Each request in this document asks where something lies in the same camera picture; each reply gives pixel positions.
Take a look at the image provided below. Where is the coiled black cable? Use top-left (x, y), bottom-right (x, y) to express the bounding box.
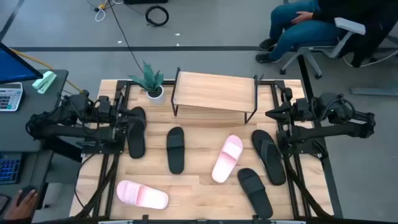
top-left (145, 5), bottom-right (170, 27)

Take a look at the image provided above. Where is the black left arm cable bundle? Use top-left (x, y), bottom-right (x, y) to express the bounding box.
top-left (74, 152), bottom-right (121, 218)

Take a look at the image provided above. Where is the mint green stapler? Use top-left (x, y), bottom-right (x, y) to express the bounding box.
top-left (32, 70), bottom-right (58, 95)

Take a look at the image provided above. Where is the wooden shelf black metal frame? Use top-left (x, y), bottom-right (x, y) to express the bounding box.
top-left (170, 67), bottom-right (261, 124)

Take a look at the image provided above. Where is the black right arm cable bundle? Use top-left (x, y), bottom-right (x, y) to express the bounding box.
top-left (284, 155), bottom-right (332, 218)

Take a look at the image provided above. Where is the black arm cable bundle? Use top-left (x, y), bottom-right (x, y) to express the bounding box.
top-left (284, 155), bottom-right (332, 218)
top-left (74, 152), bottom-right (121, 218)

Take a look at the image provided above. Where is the computer monitor blue screen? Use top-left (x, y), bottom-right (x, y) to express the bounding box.
top-left (0, 42), bottom-right (44, 85)

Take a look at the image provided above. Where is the white floor cable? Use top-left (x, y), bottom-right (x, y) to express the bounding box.
top-left (341, 49), bottom-right (398, 68)

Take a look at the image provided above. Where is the white plant pot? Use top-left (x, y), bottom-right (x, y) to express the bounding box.
top-left (146, 85), bottom-right (165, 105)

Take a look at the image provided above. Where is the black computer mouse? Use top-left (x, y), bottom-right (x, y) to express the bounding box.
top-left (17, 185), bottom-right (37, 206)

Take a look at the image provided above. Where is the black flip-flop white-edged sole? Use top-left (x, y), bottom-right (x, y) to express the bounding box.
top-left (251, 129), bottom-right (287, 187)
top-left (126, 106), bottom-right (147, 159)

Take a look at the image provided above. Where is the pink slide sandal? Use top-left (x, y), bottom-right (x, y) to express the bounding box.
top-left (211, 134), bottom-right (244, 184)
top-left (116, 180), bottom-right (170, 210)

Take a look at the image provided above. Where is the person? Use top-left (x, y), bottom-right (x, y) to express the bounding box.
top-left (255, 0), bottom-right (398, 68)

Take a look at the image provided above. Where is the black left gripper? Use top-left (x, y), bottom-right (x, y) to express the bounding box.
top-left (93, 104), bottom-right (140, 124)

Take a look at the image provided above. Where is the dark grey desk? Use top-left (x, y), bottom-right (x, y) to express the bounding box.
top-left (0, 68), bottom-right (69, 209)

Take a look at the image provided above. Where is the green artificial plant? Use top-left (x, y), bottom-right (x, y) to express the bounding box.
top-left (128, 60), bottom-right (165, 93)

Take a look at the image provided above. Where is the yellow cable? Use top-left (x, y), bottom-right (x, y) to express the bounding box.
top-left (11, 48), bottom-right (84, 93)

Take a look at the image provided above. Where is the white looped cable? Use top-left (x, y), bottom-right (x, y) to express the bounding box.
top-left (95, 0), bottom-right (125, 22)

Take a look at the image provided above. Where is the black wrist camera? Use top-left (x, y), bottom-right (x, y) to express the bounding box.
top-left (281, 87), bottom-right (294, 102)
top-left (98, 95), bottom-right (111, 110)

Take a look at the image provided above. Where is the black keyboard blue backlight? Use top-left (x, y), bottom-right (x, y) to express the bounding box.
top-left (0, 152), bottom-right (24, 185)

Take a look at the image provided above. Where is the long black floor cable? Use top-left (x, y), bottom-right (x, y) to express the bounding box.
top-left (107, 0), bottom-right (146, 74)

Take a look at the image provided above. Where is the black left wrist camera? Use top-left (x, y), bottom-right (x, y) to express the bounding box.
top-left (98, 95), bottom-right (111, 110)

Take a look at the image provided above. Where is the grey desk calculator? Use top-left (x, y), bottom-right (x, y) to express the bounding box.
top-left (0, 82), bottom-right (25, 112)

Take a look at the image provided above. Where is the black slide sandal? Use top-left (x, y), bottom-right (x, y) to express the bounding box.
top-left (237, 167), bottom-right (274, 220)
top-left (166, 126), bottom-right (185, 175)

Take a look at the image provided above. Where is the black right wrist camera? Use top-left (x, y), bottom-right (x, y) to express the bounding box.
top-left (281, 87), bottom-right (294, 102)

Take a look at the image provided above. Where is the black box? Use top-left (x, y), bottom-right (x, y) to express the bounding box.
top-left (123, 0), bottom-right (169, 5)

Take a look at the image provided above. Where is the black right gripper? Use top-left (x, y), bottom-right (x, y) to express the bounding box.
top-left (265, 98), bottom-right (308, 123)

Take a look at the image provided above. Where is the black aluminium table frame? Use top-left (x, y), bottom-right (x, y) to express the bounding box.
top-left (74, 79), bottom-right (335, 224)

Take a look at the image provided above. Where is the grey office chair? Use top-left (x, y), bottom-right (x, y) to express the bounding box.
top-left (279, 17), bottom-right (398, 80)

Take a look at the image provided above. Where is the person's hand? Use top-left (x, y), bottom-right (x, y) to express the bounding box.
top-left (2, 189), bottom-right (40, 222)

